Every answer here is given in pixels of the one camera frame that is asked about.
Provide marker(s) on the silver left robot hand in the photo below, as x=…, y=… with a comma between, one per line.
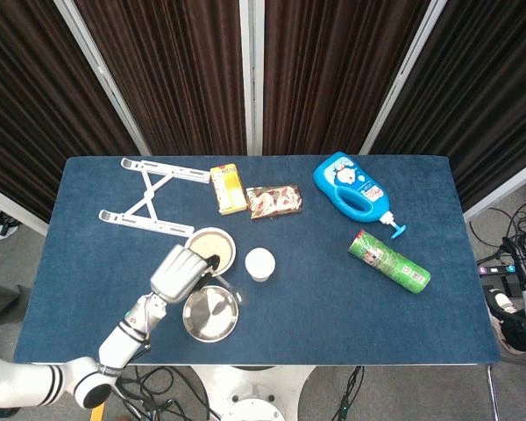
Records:
x=177, y=274

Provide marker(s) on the clear plastic spoon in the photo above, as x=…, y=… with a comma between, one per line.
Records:
x=241, y=297

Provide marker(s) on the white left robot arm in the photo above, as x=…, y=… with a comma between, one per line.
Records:
x=118, y=342

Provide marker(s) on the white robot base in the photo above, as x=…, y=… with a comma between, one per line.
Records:
x=254, y=390

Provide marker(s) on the round steel plate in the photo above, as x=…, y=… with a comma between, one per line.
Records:
x=210, y=320

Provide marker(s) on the steel bowl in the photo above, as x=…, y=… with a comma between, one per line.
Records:
x=233, y=258

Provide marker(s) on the white paper cup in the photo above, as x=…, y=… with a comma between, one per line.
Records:
x=260, y=263

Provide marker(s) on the yellow white carton box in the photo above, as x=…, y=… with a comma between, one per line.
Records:
x=230, y=188

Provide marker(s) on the white folding laptop stand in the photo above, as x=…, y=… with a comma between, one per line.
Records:
x=175, y=173

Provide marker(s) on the blue table cloth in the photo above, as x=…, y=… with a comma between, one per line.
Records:
x=333, y=316

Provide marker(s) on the blue pump detergent bottle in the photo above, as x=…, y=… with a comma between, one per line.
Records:
x=337, y=175

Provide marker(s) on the brown curtain screen panel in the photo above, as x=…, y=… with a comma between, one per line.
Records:
x=486, y=87
x=26, y=109
x=333, y=79
x=171, y=79

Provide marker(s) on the green chips can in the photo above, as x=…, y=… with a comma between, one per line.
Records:
x=390, y=263

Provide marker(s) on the black power strip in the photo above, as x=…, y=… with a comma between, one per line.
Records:
x=495, y=269

